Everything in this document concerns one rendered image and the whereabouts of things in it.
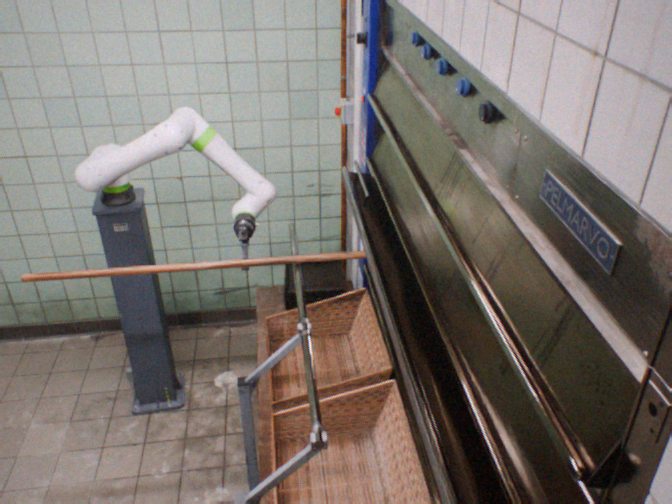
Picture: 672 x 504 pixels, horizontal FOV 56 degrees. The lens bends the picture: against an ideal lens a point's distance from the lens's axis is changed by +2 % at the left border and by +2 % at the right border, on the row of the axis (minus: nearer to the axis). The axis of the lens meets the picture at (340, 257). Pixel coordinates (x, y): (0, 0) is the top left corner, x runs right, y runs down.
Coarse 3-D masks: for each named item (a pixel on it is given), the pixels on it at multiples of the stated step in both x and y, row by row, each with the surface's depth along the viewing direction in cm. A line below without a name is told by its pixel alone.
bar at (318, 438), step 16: (288, 224) 267; (304, 304) 217; (304, 320) 209; (304, 336) 202; (288, 352) 211; (304, 352) 196; (256, 368) 215; (240, 384) 214; (256, 384) 217; (240, 400) 218; (320, 416) 173; (320, 432) 167; (320, 448) 166; (256, 464) 236; (288, 464) 170; (256, 480) 241; (272, 480) 172; (240, 496) 176; (256, 496) 174
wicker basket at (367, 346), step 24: (288, 312) 282; (312, 312) 284; (336, 312) 286; (360, 312) 284; (288, 336) 290; (312, 336) 292; (336, 336) 293; (360, 336) 278; (288, 360) 279; (336, 360) 279; (360, 360) 273; (384, 360) 244; (288, 384) 266; (336, 384) 237; (360, 384) 266
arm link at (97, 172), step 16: (160, 128) 237; (176, 128) 238; (192, 128) 249; (128, 144) 246; (144, 144) 241; (160, 144) 238; (176, 144) 239; (96, 160) 250; (112, 160) 247; (128, 160) 245; (144, 160) 245; (80, 176) 251; (96, 176) 250; (112, 176) 250
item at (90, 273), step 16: (288, 256) 237; (304, 256) 238; (320, 256) 238; (336, 256) 239; (352, 256) 239; (48, 272) 229; (64, 272) 229; (80, 272) 229; (96, 272) 230; (112, 272) 230; (128, 272) 231; (144, 272) 232
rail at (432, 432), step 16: (352, 192) 233; (368, 240) 202; (384, 288) 179; (400, 336) 160; (400, 352) 157; (416, 368) 150; (416, 384) 145; (432, 432) 133; (432, 448) 131; (448, 464) 126; (448, 480) 123; (448, 496) 121
